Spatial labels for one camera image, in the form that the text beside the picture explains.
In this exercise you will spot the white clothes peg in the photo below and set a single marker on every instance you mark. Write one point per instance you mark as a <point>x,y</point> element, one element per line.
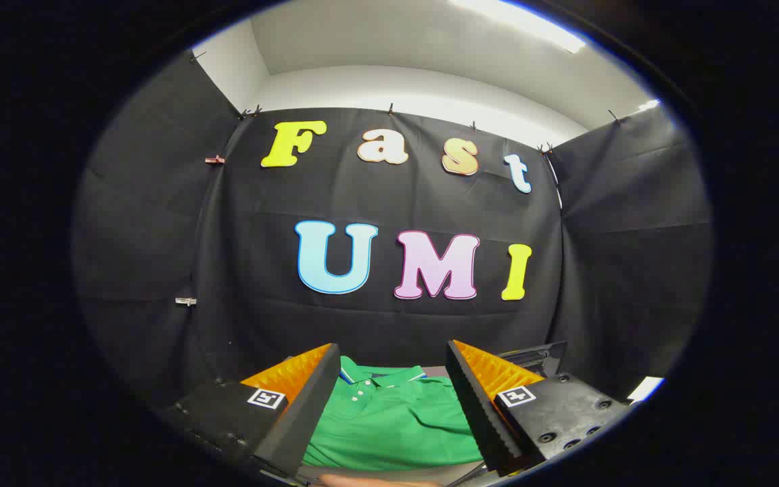
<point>185,301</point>

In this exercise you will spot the black backdrop cloth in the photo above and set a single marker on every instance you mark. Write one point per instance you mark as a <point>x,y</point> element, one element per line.
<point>389,203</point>

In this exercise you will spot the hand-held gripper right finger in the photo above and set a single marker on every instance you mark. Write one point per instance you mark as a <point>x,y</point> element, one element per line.
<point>474,406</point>

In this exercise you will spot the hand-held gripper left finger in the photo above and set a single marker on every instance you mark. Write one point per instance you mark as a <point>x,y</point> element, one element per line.
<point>308,406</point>

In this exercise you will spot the green polo shirt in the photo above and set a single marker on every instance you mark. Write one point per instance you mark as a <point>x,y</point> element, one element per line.
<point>389,419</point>

